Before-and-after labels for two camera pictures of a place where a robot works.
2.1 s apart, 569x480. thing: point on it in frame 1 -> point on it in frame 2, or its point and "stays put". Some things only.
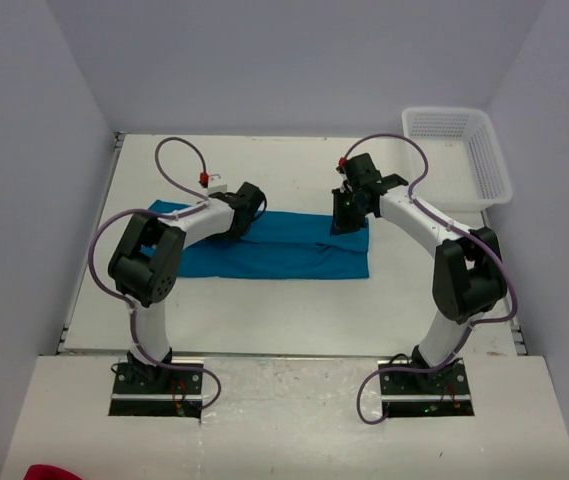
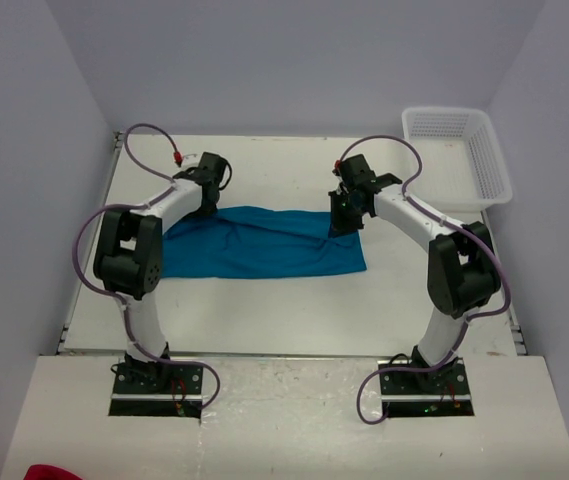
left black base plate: x=163 y=393 stays put
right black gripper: x=341 y=224 stays put
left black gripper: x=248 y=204 -> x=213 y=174
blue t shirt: x=285 y=245 stays put
